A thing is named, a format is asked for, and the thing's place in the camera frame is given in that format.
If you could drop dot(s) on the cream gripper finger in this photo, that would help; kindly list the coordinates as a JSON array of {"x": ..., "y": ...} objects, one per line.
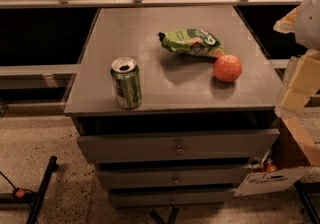
[{"x": 301, "y": 81}]

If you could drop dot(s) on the green soda can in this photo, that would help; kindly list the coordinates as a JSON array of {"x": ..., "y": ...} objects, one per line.
[{"x": 126, "y": 81}]

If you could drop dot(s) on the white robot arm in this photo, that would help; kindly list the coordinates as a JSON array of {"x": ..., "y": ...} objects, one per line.
[{"x": 304, "y": 22}]

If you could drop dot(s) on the green rice chip bag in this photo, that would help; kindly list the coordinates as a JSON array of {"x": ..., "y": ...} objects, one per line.
[{"x": 195, "y": 42}]

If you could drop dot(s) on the cardboard box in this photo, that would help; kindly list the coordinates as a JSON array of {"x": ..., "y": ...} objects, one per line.
[{"x": 294, "y": 147}]

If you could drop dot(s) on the orange fruit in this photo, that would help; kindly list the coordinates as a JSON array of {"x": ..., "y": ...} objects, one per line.
[{"x": 227, "y": 68}]

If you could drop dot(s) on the white label sheet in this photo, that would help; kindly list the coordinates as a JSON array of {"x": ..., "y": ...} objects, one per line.
[{"x": 270, "y": 182}]

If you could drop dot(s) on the grey drawer cabinet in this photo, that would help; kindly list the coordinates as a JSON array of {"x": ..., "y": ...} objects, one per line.
[{"x": 192, "y": 138}]

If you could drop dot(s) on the black stand leg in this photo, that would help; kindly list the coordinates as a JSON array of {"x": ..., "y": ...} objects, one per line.
[{"x": 40, "y": 194}]

